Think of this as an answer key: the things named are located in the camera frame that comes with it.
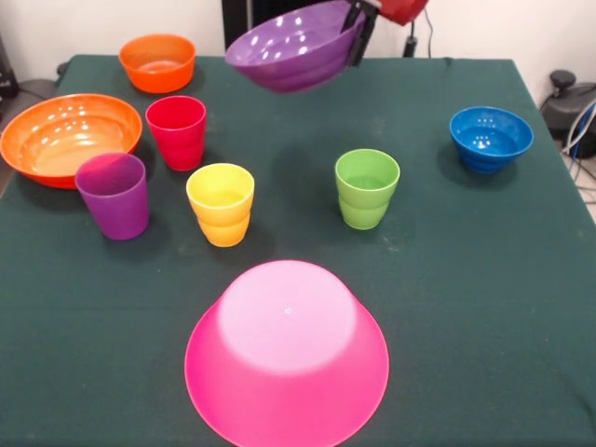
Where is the red cup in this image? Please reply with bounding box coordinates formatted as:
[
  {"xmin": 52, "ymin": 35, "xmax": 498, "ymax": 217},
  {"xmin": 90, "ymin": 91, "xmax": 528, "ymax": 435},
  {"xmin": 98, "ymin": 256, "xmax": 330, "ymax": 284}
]
[{"xmin": 145, "ymin": 95, "xmax": 208, "ymax": 172}]

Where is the blue bowl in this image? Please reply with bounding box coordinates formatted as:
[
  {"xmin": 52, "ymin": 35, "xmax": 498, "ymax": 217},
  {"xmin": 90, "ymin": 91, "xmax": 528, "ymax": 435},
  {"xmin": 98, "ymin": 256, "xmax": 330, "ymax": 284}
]
[{"xmin": 449, "ymin": 106, "xmax": 535, "ymax": 175}]

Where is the large orange bowl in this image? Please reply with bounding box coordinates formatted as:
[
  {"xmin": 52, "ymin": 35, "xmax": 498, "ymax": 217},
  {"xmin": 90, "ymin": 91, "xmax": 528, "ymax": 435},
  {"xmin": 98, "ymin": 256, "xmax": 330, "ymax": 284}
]
[{"xmin": 0, "ymin": 92, "xmax": 143, "ymax": 190}]

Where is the dark green tablecloth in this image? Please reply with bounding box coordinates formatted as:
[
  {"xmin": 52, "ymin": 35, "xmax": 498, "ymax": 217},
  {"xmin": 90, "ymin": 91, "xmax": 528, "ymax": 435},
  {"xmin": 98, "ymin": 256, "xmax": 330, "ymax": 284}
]
[{"xmin": 0, "ymin": 54, "xmax": 596, "ymax": 447}]

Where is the green cup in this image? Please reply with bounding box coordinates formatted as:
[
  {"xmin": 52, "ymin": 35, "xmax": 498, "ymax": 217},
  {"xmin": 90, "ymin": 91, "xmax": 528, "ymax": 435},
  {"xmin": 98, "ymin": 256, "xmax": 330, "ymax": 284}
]
[{"xmin": 333, "ymin": 148, "xmax": 401, "ymax": 231}]

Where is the cable bundle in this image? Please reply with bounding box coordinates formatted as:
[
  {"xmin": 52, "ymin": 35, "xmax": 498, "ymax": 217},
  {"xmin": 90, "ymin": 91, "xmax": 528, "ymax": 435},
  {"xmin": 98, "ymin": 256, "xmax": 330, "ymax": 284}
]
[{"xmin": 561, "ymin": 100, "xmax": 596, "ymax": 204}]

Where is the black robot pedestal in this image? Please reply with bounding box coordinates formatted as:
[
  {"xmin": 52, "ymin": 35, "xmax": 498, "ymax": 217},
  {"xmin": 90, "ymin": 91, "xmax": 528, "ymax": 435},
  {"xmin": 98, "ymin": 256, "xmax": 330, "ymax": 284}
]
[{"xmin": 222, "ymin": 0, "xmax": 369, "ymax": 58}]

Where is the yellow cup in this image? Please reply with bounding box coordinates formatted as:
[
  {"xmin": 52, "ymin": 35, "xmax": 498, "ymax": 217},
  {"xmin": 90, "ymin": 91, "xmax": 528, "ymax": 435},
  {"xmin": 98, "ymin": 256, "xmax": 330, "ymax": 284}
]
[{"xmin": 185, "ymin": 162, "xmax": 256, "ymax": 248}]

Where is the pink bowl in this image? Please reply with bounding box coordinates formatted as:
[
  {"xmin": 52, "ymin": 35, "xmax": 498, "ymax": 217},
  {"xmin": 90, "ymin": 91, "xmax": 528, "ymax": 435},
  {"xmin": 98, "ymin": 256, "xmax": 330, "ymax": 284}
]
[{"xmin": 183, "ymin": 259, "xmax": 390, "ymax": 447}]

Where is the black pedestal foot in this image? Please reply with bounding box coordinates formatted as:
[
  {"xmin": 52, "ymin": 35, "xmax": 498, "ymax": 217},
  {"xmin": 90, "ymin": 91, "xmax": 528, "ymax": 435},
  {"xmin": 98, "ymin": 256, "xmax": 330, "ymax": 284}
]
[
  {"xmin": 18, "ymin": 62, "xmax": 71, "ymax": 99},
  {"xmin": 539, "ymin": 69, "xmax": 596, "ymax": 137}
]

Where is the small orange bowl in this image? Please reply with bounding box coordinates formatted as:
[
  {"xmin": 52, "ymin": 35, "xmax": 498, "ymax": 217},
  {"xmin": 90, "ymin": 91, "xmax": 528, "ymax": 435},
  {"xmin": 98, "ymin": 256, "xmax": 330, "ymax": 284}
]
[{"xmin": 118, "ymin": 34, "xmax": 196, "ymax": 95}]

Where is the purple bowl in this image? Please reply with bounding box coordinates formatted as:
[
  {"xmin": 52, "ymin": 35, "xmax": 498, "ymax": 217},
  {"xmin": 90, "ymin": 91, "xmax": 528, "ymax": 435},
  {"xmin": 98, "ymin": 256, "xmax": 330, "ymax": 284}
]
[{"xmin": 224, "ymin": 0, "xmax": 369, "ymax": 94}]

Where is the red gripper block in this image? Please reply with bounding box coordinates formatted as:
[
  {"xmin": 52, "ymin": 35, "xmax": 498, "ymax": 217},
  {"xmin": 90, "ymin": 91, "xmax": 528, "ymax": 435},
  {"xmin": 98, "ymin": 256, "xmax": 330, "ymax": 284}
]
[{"xmin": 339, "ymin": 0, "xmax": 429, "ymax": 67}]

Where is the black wall plug cable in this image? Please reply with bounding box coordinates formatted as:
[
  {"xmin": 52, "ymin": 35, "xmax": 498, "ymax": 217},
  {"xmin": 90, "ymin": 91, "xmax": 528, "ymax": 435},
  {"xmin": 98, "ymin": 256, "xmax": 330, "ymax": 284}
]
[{"xmin": 402, "ymin": 8, "xmax": 435, "ymax": 58}]

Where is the purple cup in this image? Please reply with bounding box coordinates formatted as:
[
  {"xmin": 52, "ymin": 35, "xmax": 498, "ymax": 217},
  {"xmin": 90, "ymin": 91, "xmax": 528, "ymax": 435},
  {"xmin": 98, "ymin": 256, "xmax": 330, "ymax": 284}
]
[{"xmin": 74, "ymin": 152, "xmax": 150, "ymax": 241}]

